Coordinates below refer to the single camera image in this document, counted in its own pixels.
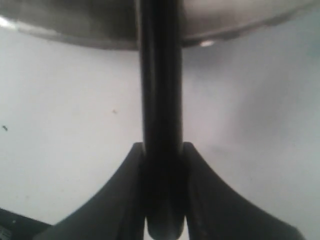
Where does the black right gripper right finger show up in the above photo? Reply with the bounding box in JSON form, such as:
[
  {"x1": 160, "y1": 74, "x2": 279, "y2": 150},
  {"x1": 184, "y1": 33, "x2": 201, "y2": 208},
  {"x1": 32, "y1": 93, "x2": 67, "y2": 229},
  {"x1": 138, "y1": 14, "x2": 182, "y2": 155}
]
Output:
[{"x1": 183, "y1": 142, "x2": 304, "y2": 240}]

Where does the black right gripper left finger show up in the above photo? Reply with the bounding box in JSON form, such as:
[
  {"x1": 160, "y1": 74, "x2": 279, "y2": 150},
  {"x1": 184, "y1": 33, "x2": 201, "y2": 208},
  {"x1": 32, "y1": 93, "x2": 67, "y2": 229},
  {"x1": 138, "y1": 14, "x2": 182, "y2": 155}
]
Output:
[{"x1": 35, "y1": 143, "x2": 145, "y2": 240}]

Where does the black knife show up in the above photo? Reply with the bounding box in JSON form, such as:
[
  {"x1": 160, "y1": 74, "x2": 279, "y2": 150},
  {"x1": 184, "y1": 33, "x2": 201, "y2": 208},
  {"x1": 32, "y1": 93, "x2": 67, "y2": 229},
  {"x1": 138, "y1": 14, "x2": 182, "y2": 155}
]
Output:
[{"x1": 135, "y1": 0, "x2": 185, "y2": 240}]

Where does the round stainless steel plate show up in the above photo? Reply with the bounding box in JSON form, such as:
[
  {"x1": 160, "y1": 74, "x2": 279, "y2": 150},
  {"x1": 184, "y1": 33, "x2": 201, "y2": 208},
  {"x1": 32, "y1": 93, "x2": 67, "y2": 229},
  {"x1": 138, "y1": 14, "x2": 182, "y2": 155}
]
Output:
[{"x1": 0, "y1": 0, "x2": 320, "y2": 50}]

